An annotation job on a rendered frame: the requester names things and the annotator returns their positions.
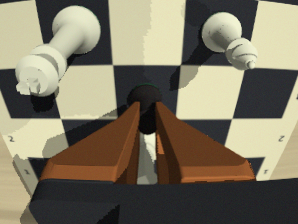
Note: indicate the black and cream chessboard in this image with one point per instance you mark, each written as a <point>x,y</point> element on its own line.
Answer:
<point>252,112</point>

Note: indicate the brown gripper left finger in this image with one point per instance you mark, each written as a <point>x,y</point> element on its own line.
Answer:
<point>103,155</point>

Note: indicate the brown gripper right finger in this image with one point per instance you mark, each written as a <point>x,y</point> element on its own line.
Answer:
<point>193,157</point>

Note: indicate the black pawn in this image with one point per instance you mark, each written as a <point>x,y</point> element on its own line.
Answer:
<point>147,94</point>

